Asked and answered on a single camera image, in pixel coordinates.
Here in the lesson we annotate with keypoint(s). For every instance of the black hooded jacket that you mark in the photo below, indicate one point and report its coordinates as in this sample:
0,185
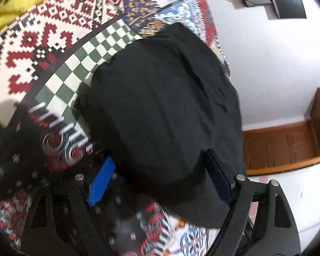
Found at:
162,112

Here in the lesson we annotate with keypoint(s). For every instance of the white printed sheet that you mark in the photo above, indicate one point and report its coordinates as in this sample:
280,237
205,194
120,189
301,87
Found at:
306,192

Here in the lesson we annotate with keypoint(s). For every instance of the patchwork printed blanket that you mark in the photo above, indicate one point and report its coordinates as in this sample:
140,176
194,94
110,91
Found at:
42,58

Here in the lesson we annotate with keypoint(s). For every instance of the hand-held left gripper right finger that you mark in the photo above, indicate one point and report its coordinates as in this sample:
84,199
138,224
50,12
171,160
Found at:
218,176

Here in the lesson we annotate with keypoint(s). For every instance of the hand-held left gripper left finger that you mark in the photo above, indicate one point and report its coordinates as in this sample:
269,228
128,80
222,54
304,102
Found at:
101,181

